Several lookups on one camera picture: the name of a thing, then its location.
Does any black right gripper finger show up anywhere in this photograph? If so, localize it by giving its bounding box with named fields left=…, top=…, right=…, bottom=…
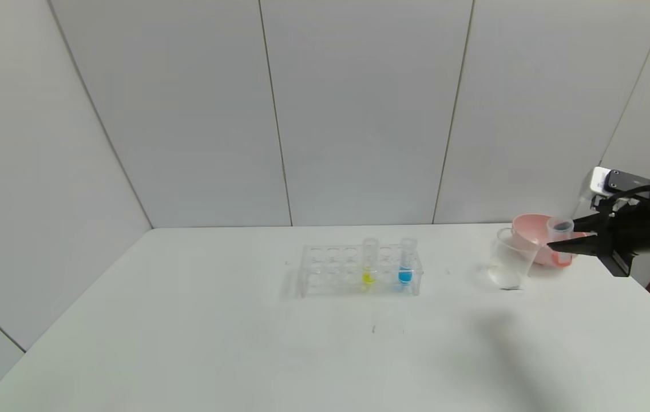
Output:
left=546, top=234, right=600, bottom=257
left=573, top=212, right=602, bottom=232

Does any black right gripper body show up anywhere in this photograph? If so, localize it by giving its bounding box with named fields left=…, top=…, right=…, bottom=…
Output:
left=596, top=203, right=650, bottom=278

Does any test tube with red pigment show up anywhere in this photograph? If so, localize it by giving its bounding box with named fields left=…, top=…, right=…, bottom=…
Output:
left=547, top=217, right=576, bottom=267

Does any test tube with yellow pigment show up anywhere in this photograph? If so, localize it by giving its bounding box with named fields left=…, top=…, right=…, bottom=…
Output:
left=361, top=238, right=379, bottom=287

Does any clear glass beaker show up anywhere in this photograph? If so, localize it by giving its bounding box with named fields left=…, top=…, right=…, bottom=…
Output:
left=486, top=228, right=539, bottom=291

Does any test tube with blue pigment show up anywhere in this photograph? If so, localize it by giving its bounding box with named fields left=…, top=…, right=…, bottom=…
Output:
left=398, top=238, right=418, bottom=286

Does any clear plastic test tube rack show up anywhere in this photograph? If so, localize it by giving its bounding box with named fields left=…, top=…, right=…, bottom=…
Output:
left=298, top=244, right=423, bottom=299

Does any pink bowl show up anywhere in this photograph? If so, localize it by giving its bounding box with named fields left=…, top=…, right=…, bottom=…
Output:
left=510, top=214, right=589, bottom=267

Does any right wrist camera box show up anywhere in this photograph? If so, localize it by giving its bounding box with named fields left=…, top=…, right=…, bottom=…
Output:
left=589, top=166, right=650, bottom=199

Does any black camera cable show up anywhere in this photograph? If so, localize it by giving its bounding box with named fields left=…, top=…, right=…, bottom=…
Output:
left=604, top=184, right=650, bottom=213

